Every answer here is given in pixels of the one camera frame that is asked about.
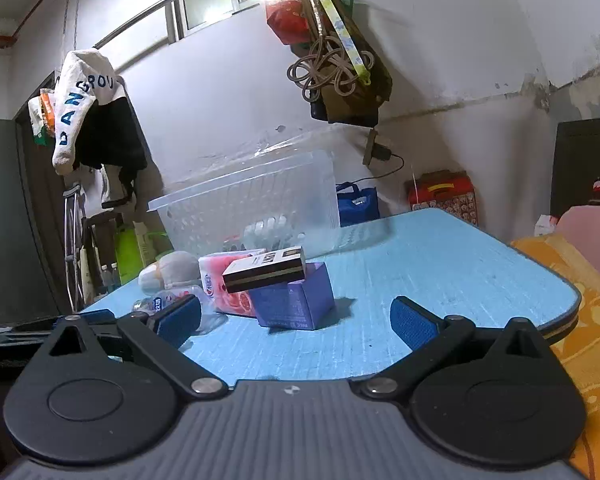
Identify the dark wooden headboard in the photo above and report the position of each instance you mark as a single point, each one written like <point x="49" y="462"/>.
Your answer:
<point x="576" y="164"/>

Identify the grey white plush toy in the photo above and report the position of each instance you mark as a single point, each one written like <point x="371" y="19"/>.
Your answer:
<point x="172" y="270"/>

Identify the metal crutch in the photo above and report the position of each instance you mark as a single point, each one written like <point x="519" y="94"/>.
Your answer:
<point x="72" y="245"/>

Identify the green paper bag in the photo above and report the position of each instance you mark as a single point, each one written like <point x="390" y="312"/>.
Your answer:
<point x="134" y="246"/>

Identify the black charger with cable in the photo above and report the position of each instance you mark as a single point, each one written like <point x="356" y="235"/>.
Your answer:
<point x="376" y="150"/>

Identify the blue fabric tote bag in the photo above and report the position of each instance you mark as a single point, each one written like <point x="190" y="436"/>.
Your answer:
<point x="356" y="205"/>

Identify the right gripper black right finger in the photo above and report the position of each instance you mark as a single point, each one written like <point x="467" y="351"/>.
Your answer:
<point x="495" y="398"/>

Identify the purple cardboard box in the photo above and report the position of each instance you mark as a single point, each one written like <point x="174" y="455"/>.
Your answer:
<point x="298" y="305"/>

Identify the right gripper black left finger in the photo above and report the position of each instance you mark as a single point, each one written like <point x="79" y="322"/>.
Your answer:
<point x="95" y="395"/>

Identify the white item in basket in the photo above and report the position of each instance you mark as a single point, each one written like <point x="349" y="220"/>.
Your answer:
<point x="272" y="233"/>

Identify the orange floral blanket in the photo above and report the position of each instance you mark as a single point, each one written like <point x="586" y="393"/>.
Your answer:
<point x="579" y="352"/>

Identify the red patterned gift box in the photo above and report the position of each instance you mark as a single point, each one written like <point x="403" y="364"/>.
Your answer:
<point x="451" y="191"/>

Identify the black gold cigarette box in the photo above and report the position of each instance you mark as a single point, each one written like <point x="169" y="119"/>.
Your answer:
<point x="282" y="266"/>

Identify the pink pillow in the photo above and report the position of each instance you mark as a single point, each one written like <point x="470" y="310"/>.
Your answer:
<point x="581" y="228"/>

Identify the clear plastic perforated basket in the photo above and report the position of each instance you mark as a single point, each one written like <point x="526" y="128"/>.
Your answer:
<point x="210" y="216"/>

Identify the white black hanging jacket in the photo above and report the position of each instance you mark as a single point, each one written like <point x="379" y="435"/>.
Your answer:
<point x="90" y="119"/>

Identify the red hanging plastic bag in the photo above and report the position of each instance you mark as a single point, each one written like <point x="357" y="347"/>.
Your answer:
<point x="287" y="21"/>

